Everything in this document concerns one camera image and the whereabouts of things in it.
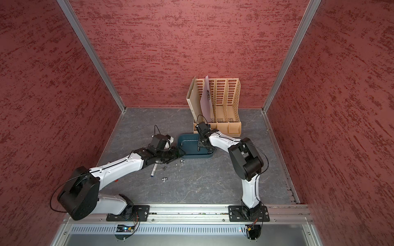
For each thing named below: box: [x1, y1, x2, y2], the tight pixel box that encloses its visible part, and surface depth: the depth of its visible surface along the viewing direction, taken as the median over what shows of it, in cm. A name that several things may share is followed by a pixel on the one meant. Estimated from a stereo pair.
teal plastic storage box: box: [177, 132, 215, 158], surface depth 101 cm
